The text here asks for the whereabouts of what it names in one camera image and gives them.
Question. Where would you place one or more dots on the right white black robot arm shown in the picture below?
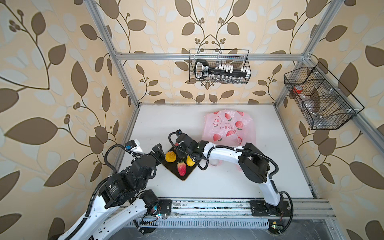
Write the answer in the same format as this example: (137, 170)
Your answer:
(257, 167)

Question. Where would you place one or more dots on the red capped item in basket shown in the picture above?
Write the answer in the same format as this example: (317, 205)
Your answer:
(297, 90)

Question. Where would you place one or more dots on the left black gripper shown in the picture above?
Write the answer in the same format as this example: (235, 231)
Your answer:
(160, 154)

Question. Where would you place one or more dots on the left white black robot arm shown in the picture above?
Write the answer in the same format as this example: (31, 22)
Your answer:
(121, 198)

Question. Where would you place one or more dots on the back black wire basket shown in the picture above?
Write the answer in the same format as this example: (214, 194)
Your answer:
(234, 57)

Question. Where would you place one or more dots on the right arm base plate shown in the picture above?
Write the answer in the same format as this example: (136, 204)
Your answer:
(262, 209)

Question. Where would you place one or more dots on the yellow fake pear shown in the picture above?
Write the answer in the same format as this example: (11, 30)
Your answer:
(171, 157)

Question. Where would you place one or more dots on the black wire basket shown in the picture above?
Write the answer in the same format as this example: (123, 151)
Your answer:
(326, 102)
(234, 57)

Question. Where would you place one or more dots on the right black wire basket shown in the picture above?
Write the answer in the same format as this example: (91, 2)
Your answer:
(326, 102)

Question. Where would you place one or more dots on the black tool set in basket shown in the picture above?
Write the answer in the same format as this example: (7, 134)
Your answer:
(202, 70)

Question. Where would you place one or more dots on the dark square plate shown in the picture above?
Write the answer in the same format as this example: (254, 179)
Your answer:
(172, 167)

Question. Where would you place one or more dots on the small yellow fake lemon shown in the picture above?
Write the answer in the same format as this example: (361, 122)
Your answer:
(190, 162)

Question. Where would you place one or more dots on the pink plastic bag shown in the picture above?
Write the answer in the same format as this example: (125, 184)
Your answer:
(229, 128)

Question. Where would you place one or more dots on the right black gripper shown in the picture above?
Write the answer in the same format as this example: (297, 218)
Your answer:
(178, 151)

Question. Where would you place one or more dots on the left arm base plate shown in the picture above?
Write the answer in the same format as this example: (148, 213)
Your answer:
(162, 207)

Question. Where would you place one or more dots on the red fake strawberry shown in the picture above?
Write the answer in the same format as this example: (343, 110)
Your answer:
(182, 168)

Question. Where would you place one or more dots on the aluminium front rail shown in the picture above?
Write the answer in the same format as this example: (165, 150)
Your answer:
(182, 208)

